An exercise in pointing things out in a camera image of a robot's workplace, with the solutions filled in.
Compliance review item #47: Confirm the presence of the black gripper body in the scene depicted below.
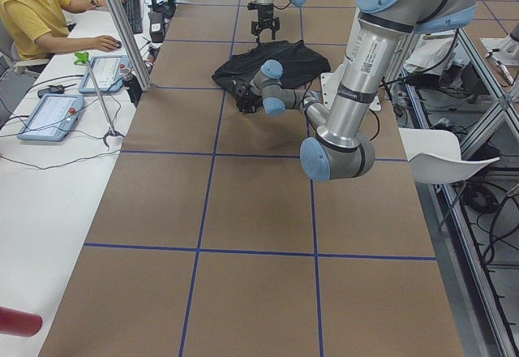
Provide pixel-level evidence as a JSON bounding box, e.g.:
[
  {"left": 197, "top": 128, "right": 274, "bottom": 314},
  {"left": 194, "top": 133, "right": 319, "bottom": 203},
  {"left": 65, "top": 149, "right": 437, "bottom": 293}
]
[
  {"left": 251, "top": 17, "right": 280, "bottom": 40},
  {"left": 231, "top": 84, "right": 260, "bottom": 114}
]

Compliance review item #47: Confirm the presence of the black t-shirt with logo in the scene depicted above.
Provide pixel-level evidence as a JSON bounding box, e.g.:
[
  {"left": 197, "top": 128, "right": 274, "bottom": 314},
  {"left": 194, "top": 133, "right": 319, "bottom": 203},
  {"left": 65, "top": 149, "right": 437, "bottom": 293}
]
[{"left": 212, "top": 40, "right": 331, "bottom": 92}]

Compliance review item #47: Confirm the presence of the black keyboard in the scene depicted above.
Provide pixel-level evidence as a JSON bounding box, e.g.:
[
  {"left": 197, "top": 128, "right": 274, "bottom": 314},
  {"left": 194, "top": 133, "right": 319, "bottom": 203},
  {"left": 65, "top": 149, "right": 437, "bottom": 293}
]
[{"left": 122, "top": 0, "right": 143, "bottom": 34}]

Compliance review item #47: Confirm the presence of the far teach pendant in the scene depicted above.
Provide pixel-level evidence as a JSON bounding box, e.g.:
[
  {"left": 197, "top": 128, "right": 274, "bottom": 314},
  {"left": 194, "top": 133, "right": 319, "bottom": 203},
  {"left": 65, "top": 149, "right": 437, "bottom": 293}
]
[{"left": 78, "top": 55, "right": 130, "bottom": 94}]

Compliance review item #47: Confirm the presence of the teach pendant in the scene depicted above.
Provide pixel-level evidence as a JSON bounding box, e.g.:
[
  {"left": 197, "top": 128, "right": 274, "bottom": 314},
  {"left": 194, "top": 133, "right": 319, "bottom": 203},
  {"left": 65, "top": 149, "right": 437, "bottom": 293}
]
[
  {"left": 78, "top": 55, "right": 130, "bottom": 94},
  {"left": 17, "top": 93, "right": 84, "bottom": 142}
]

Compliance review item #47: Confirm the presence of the reacher grabber stick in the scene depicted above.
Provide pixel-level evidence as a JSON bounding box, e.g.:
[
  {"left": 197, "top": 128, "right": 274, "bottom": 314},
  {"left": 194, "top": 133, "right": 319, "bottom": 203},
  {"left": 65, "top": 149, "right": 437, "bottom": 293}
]
[{"left": 75, "top": 52, "right": 124, "bottom": 149}]

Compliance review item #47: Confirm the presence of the near teach pendant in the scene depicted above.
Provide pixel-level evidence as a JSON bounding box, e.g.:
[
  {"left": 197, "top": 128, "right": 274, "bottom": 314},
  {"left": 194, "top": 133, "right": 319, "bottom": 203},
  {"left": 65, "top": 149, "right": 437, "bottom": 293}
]
[{"left": 17, "top": 93, "right": 84, "bottom": 142}]

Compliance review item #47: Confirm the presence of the white chair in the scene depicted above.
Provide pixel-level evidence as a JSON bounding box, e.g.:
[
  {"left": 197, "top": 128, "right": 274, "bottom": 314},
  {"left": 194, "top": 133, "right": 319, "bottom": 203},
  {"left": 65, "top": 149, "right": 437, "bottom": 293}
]
[{"left": 399, "top": 128, "right": 500, "bottom": 184}]

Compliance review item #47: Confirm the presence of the person in yellow shirt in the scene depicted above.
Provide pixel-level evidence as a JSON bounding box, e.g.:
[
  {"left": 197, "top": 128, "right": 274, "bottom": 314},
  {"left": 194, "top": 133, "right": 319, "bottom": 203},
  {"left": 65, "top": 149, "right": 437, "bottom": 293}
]
[{"left": 1, "top": 0, "right": 122, "bottom": 60}]

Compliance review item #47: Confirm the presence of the red bottle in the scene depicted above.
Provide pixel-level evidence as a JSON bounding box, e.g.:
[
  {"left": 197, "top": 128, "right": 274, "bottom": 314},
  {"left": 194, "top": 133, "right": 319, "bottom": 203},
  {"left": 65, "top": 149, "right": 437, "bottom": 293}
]
[{"left": 0, "top": 307, "right": 43, "bottom": 338}]

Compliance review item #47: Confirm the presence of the aluminium frame post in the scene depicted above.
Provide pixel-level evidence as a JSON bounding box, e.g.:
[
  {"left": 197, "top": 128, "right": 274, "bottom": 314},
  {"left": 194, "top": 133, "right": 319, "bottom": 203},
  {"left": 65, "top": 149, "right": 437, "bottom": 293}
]
[{"left": 106, "top": 0, "right": 152, "bottom": 91}]

